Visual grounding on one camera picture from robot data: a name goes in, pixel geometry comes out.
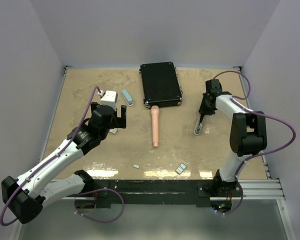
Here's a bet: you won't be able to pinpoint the light blue stapler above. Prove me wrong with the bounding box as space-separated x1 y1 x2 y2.
121 89 134 107

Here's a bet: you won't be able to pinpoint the grey stapler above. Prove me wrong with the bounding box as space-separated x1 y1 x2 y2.
193 114 204 136

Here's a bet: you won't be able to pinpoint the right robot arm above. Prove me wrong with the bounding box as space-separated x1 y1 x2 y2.
145 77 267 199

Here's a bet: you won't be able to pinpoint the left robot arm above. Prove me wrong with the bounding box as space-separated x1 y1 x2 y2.
0 102 127 226

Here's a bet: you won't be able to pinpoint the small white card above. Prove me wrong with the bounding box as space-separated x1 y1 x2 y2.
109 128 118 134

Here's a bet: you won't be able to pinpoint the pink toy microphone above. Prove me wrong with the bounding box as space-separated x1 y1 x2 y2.
150 105 160 148

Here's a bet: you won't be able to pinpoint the black hard case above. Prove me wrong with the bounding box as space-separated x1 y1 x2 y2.
139 61 183 109

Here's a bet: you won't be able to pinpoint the staple strips near front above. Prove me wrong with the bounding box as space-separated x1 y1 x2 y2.
175 162 187 175

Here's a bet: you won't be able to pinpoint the black base bar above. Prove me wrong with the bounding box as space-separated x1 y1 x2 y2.
64 178 243 209

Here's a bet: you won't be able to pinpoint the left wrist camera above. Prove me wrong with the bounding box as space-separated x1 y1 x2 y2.
100 90 118 111

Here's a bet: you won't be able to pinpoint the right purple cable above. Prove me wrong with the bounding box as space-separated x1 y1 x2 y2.
212 69 297 216

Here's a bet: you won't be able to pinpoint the purple cable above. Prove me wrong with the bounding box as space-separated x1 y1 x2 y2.
0 86 106 227
212 69 297 216

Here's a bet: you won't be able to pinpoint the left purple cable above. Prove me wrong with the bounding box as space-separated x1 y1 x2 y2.
0 86 106 227

